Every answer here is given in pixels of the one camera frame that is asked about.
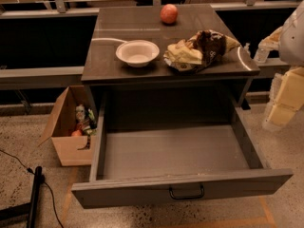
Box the brown chip bag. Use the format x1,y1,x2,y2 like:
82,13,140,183
163,29,240,73

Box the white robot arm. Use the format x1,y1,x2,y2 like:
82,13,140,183
278,1,304,67

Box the white paper bowl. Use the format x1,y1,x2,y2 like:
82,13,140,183
116,40,160,67

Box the dark grey cabinet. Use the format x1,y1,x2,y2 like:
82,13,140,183
82,5,259,122

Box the open grey drawer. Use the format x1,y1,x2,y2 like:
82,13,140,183
72,107,293,208

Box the green snack packet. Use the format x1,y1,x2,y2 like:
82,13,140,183
82,109,97,136

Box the red fruit in box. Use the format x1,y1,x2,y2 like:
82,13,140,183
71,130,83,137

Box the cardboard box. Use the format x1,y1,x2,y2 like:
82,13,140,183
39,85,96,166

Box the red apple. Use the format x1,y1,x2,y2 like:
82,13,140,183
160,4,178,25

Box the yellow foam blocks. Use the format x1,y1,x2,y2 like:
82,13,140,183
262,66,304,131

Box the black metal stand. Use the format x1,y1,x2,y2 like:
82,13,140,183
0,166,45,228

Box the black drawer handle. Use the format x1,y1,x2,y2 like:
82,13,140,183
168,185,205,200

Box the black floor cable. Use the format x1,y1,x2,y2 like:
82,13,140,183
0,148,65,228

